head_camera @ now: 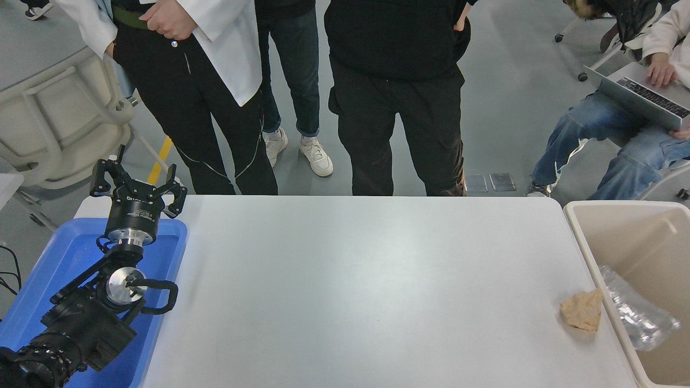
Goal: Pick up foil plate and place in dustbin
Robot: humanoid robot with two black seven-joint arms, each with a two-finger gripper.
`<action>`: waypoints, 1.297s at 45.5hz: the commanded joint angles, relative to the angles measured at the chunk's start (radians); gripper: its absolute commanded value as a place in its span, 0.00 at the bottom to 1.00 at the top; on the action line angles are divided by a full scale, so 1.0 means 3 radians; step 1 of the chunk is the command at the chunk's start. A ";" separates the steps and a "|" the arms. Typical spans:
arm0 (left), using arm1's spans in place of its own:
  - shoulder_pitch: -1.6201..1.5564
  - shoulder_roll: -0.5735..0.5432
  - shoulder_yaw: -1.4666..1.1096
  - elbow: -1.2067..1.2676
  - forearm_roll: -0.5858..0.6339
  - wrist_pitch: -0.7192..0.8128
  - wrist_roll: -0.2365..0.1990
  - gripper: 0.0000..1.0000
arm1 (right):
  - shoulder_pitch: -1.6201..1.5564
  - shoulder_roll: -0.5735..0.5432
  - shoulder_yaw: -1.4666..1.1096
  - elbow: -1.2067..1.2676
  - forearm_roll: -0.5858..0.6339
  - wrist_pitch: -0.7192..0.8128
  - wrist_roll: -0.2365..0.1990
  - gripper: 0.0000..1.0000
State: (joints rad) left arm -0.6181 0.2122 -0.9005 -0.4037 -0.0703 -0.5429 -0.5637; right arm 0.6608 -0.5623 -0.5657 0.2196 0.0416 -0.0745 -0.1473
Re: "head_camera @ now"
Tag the blue plastic tray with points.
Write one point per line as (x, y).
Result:
(70, 253)

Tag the person's hand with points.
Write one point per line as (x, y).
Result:
(682, 134)
(661, 70)
(464, 15)
(167, 19)
(110, 50)

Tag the person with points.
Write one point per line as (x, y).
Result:
(178, 108)
(630, 21)
(399, 81)
(38, 9)
(609, 129)
(296, 81)

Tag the grey laptop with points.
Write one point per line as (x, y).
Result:
(641, 99)

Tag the white side table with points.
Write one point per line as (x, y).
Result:
(8, 188)

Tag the beige plastic chair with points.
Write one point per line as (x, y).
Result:
(54, 118)

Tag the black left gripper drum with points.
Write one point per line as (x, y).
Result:
(133, 213)

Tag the white office chair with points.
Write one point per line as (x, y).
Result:
(601, 62)

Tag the metal floor plate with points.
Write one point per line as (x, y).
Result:
(477, 182)
(502, 181)

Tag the crumpled tan paper ball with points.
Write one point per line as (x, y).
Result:
(582, 312)

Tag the large pale bin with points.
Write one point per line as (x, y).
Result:
(647, 242)

